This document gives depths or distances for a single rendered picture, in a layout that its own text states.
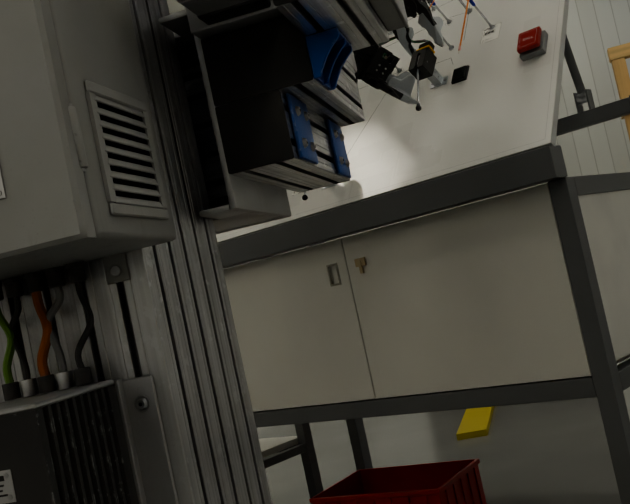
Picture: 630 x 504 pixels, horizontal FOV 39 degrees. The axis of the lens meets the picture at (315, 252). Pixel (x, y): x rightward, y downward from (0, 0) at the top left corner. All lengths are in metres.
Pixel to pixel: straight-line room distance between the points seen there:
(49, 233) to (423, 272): 1.31
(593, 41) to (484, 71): 9.87
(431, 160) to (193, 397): 1.08
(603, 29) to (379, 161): 9.96
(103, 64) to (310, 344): 1.44
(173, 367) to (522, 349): 1.05
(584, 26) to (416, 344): 10.08
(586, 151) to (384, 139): 9.61
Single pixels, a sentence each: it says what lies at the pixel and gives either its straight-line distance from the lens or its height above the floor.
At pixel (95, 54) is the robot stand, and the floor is 0.94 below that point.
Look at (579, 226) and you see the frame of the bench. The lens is 1.82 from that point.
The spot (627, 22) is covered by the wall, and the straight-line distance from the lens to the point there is 11.98.
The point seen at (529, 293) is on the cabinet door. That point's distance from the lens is 1.87.
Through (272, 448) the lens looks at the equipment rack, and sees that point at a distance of 2.82.
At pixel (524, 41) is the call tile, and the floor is 1.11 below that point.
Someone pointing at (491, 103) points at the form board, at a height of 1.00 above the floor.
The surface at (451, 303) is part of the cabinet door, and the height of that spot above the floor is 0.59.
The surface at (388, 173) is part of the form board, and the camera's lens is 2.03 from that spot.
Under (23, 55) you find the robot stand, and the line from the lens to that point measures 0.82.
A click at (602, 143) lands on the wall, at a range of 11.69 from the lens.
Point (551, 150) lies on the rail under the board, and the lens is 1.79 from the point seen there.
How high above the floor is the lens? 0.67
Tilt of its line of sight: 3 degrees up
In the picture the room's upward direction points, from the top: 12 degrees counter-clockwise
